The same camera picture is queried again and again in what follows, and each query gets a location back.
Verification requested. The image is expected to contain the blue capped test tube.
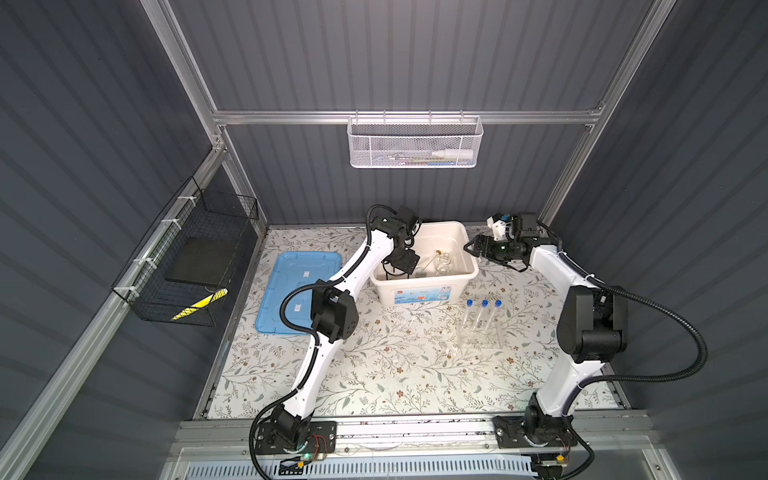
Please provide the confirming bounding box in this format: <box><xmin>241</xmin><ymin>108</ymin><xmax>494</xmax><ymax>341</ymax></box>
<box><xmin>458</xmin><ymin>299</ymin><xmax>474</xmax><ymax>334</ymax></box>
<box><xmin>485</xmin><ymin>300</ymin><xmax>503</xmax><ymax>332</ymax></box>
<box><xmin>473</xmin><ymin>299</ymin><xmax>489</xmax><ymax>330</ymax></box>

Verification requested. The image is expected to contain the white bottle in basket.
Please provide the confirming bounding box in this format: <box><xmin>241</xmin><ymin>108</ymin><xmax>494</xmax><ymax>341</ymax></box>
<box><xmin>428</xmin><ymin>149</ymin><xmax>475</xmax><ymax>164</ymax></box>

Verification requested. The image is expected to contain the black wire basket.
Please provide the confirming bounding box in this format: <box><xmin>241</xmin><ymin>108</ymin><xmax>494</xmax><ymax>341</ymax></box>
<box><xmin>112</xmin><ymin>179</ymin><xmax>260</xmax><ymax>327</ymax></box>

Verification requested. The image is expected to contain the clear glass flask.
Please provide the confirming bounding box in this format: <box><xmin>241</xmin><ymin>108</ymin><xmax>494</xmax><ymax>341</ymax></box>
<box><xmin>433</xmin><ymin>252</ymin><xmax>454</xmax><ymax>276</ymax></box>

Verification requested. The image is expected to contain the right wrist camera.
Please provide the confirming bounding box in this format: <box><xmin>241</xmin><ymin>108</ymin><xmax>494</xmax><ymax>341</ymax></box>
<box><xmin>486</xmin><ymin>213</ymin><xmax>512</xmax><ymax>241</ymax></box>

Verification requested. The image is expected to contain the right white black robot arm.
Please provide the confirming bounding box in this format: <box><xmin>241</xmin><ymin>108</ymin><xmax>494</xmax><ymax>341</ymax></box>
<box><xmin>464</xmin><ymin>212</ymin><xmax>708</xmax><ymax>447</ymax></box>

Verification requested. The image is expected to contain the thin wire test tube brush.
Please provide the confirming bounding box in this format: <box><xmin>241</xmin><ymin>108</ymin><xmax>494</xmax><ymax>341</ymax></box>
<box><xmin>416</xmin><ymin>255</ymin><xmax>437</xmax><ymax>271</ymax></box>

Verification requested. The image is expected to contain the white wire mesh basket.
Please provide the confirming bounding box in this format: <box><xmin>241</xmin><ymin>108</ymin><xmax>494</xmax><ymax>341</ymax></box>
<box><xmin>346</xmin><ymin>114</ymin><xmax>484</xmax><ymax>169</ymax></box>

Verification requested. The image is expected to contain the blue plastic lid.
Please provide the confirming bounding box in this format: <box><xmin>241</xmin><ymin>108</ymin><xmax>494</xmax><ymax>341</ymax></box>
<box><xmin>254</xmin><ymin>251</ymin><xmax>342</xmax><ymax>335</ymax></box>

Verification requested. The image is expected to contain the clear test tube rack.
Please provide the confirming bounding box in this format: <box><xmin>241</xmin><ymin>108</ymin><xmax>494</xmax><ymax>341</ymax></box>
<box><xmin>456</xmin><ymin>319</ymin><xmax>505</xmax><ymax>350</ymax></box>

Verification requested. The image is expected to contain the black wire ring stand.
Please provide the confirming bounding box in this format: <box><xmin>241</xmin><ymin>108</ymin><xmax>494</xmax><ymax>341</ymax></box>
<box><xmin>382</xmin><ymin>263</ymin><xmax>411</xmax><ymax>280</ymax></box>

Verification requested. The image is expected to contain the white plastic storage bin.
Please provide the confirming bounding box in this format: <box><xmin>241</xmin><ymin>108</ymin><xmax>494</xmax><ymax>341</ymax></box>
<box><xmin>371</xmin><ymin>221</ymin><xmax>479</xmax><ymax>307</ymax></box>

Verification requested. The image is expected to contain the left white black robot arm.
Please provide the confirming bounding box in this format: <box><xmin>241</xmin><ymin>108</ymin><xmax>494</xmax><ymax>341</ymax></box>
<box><xmin>249</xmin><ymin>204</ymin><xmax>420</xmax><ymax>450</ymax></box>

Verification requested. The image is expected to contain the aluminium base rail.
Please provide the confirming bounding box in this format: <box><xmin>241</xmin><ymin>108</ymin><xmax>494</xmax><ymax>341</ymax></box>
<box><xmin>169</xmin><ymin>410</ymin><xmax>660</xmax><ymax>460</ymax></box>

